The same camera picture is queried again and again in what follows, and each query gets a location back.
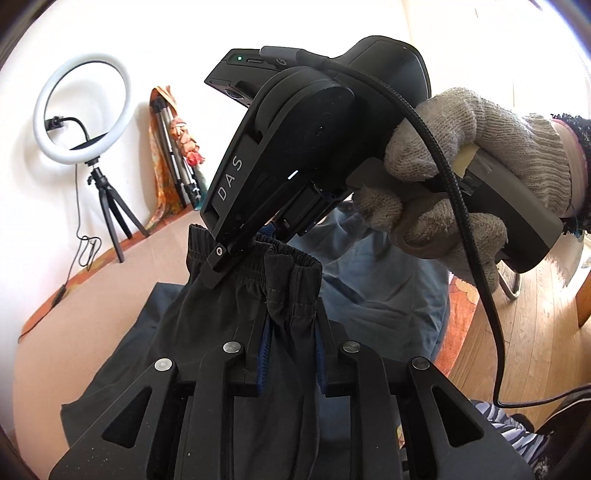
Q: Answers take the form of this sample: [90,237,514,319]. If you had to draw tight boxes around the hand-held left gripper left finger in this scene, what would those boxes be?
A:
[48,318,274,480]

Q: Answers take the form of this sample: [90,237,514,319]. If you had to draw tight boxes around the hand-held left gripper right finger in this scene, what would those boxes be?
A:
[314,323,536,480]

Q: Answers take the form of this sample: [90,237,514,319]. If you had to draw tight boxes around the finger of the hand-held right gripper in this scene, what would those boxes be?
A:
[205,225,278,289]

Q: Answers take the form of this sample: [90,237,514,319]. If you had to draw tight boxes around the black pants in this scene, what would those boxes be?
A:
[60,224,352,480]

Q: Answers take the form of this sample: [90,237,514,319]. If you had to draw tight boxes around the person's right forearm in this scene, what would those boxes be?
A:
[549,111,591,236]

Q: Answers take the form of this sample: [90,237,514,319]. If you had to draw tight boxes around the person's right hand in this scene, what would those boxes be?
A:
[353,85,573,291]

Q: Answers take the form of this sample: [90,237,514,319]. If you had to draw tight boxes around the folded blue jeans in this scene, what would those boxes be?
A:
[318,203,451,370]

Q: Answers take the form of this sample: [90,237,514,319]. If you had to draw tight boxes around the folded tripod with orange cloth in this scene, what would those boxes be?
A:
[148,85,204,236]

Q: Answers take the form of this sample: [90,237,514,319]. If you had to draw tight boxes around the beige bed blanket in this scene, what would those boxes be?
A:
[14,208,195,416]

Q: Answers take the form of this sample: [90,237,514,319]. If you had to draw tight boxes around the silver folded tripod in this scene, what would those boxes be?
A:
[154,99,201,208]

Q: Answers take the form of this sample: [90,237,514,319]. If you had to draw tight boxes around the black mini tripod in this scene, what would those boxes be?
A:
[88,157,151,264]

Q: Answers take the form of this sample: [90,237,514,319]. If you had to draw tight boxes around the orange floral mattress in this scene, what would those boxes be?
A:
[18,203,478,374]

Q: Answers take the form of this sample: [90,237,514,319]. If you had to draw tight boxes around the person's striped clothing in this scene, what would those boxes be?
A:
[471,399,550,480]

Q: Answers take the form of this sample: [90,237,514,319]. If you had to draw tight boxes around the black braided cable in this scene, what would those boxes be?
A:
[261,45,591,409]

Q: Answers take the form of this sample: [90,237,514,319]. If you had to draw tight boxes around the white ring light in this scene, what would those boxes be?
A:
[33,51,133,166]

